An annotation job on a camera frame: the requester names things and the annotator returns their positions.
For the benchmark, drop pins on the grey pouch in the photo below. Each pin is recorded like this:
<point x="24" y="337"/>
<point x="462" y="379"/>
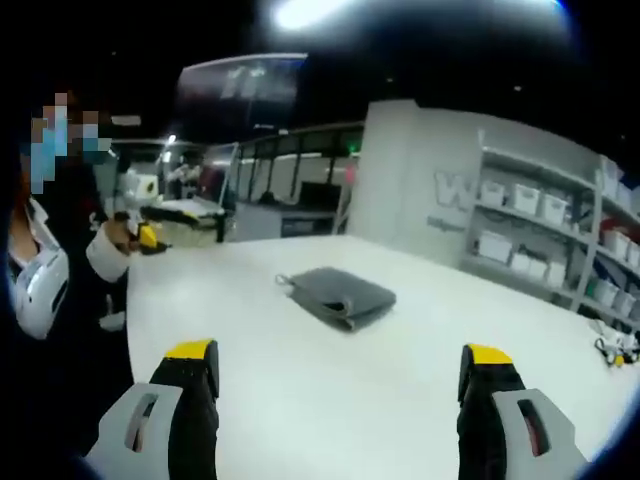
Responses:
<point x="340" y="295"/>

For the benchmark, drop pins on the person's left hand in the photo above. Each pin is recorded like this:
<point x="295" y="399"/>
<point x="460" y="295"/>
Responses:
<point x="116" y="234"/>

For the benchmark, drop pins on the white chest-worn device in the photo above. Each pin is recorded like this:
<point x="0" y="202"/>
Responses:
<point x="40" y="290"/>

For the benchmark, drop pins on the dark hanging screen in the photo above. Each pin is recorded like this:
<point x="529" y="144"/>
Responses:
<point x="240" y="90"/>

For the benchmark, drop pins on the grey counter desk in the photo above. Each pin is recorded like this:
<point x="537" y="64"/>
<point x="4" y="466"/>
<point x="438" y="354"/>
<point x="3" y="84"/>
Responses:
<point x="285" y="220"/>

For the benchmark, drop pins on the white and yellow spare gripper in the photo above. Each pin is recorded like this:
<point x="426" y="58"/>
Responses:
<point x="617" y="347"/>

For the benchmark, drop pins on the black monitor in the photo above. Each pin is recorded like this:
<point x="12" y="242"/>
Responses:
<point x="320" y="196"/>

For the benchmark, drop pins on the grey metal shelf unit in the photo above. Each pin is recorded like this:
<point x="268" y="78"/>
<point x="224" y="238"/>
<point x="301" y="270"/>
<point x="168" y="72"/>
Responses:
<point x="550" y="235"/>

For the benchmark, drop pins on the rows of white storage bins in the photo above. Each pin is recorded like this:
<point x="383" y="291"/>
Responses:
<point x="545" y="207"/>

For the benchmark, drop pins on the ceiling light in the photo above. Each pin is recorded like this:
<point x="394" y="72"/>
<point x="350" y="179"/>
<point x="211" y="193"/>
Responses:
<point x="310" y="12"/>

